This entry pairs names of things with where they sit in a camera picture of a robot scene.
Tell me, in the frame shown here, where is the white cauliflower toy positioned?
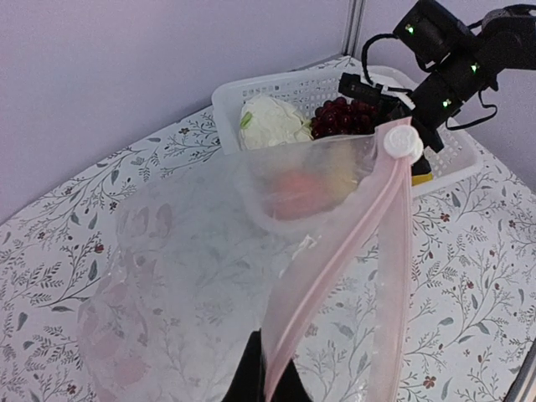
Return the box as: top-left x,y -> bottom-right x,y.
239,95 -> 312,150

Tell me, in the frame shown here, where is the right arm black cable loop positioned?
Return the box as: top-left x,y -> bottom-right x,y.
360,33 -> 405,87

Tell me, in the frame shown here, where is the floral table cloth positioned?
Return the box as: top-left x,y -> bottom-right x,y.
0,54 -> 536,402

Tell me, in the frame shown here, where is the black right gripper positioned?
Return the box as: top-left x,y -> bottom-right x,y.
402,100 -> 444,186

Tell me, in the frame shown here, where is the clear zip top bag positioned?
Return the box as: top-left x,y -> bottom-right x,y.
78,118 -> 423,401

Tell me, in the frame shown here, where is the yellow banana toy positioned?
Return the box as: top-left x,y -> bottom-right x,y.
326,142 -> 362,202

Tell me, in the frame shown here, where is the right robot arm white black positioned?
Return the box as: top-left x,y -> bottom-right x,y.
393,1 -> 535,152

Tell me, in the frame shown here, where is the right aluminium frame post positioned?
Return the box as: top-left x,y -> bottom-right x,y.
340,0 -> 367,58

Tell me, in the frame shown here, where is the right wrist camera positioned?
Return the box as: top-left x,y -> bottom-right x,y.
338,72 -> 412,106

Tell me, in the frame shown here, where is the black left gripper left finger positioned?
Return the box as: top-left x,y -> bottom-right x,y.
224,331 -> 265,402

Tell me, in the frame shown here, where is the dark red grapes toy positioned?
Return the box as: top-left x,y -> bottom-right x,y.
311,96 -> 379,140

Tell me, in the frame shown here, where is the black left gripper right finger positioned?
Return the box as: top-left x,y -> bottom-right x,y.
274,359 -> 312,402

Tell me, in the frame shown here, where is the orange toy fruit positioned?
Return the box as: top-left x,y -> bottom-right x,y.
266,169 -> 332,221

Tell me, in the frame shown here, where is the white plastic basket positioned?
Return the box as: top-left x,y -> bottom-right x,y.
212,68 -> 482,195

